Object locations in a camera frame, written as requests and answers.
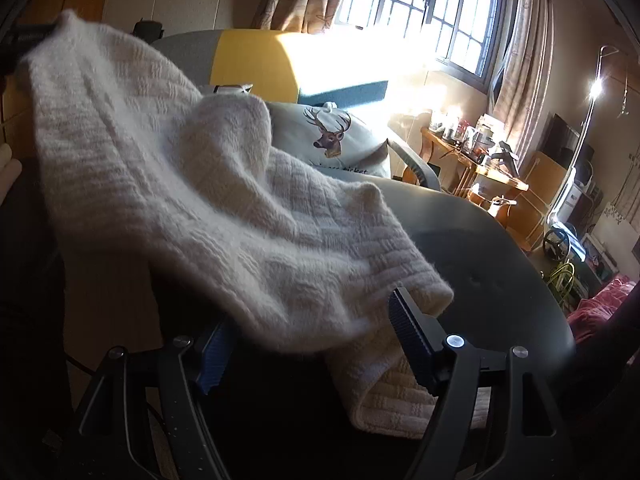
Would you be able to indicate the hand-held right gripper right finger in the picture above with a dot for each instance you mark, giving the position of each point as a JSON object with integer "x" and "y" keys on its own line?
{"x": 410, "y": 340}

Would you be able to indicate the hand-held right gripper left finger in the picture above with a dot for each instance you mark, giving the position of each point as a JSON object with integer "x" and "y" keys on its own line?
{"x": 212, "y": 360}

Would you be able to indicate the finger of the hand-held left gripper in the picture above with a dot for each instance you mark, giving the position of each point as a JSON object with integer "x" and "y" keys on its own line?
{"x": 30, "y": 35}

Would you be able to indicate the white knit sweater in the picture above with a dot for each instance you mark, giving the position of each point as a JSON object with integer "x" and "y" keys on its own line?
{"x": 200, "y": 185}

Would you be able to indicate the black padded bolster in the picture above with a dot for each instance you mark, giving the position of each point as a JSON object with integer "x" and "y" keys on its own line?
{"x": 150, "y": 30}

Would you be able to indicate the black round wheel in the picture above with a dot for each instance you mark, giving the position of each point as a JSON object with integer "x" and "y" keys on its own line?
{"x": 546, "y": 245}

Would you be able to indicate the wooden side table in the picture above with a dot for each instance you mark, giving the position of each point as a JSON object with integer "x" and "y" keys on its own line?
{"x": 480, "y": 170}

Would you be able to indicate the red blanket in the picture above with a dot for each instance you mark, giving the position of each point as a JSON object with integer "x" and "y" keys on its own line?
{"x": 600, "y": 310}

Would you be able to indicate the cluster of small jars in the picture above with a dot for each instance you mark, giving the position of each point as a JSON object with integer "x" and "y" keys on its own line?
{"x": 460, "y": 132}

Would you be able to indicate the deer print pillow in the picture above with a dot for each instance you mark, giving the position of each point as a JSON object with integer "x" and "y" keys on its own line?
{"x": 340, "y": 130}

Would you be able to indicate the grey yellow blue sofa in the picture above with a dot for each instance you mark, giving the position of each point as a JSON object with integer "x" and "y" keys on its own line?
{"x": 250, "y": 60}

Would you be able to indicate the white floral box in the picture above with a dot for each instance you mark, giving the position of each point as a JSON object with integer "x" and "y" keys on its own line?
{"x": 615, "y": 214}

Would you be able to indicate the black television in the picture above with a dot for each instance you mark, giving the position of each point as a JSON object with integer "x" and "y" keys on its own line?
{"x": 560, "y": 140}

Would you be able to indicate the white floor lamp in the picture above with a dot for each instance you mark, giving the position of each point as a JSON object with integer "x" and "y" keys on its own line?
{"x": 585, "y": 130}

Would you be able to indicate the barred window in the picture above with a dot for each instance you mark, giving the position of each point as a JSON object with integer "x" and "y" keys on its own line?
{"x": 400, "y": 0}

